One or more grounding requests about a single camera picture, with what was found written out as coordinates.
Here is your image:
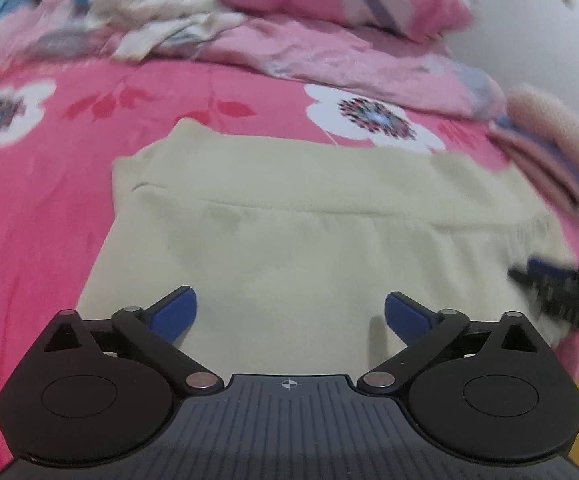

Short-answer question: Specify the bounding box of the light pink quilt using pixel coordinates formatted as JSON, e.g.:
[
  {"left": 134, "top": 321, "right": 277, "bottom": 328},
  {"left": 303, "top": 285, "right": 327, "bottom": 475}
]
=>
[{"left": 0, "top": 0, "right": 505, "bottom": 120}]

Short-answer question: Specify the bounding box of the stack of folded clothes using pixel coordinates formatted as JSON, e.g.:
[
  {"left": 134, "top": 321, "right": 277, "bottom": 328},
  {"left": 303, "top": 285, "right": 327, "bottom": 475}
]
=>
[{"left": 488, "top": 116, "right": 579, "bottom": 214}]

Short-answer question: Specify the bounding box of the beige zip hoodie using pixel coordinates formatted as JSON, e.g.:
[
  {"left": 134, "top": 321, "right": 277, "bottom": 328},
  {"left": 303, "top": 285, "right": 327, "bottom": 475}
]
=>
[{"left": 78, "top": 119, "right": 571, "bottom": 377}]

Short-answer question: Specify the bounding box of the crumpled white cloth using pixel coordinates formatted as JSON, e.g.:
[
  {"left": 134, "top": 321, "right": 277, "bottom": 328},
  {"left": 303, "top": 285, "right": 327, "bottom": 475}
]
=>
[{"left": 86, "top": 0, "right": 247, "bottom": 63}]

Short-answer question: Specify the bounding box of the pink magenta floral bed blanket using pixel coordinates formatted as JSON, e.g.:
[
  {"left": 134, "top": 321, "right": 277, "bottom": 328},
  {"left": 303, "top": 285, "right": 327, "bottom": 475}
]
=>
[{"left": 0, "top": 60, "right": 579, "bottom": 468}]

